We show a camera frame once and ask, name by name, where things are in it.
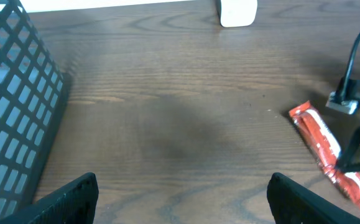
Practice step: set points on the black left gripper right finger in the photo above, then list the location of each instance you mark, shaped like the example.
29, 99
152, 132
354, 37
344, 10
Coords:
291, 202

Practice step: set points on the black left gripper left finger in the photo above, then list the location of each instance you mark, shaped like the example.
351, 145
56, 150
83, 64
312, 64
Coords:
74, 203

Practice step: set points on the orange chocolate bar wrapper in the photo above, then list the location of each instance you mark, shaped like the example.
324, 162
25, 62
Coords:
326, 149

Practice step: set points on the white barcode scanner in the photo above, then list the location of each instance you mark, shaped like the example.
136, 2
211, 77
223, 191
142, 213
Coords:
236, 13

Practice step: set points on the grey plastic basket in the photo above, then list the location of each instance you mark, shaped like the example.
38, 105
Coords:
33, 92

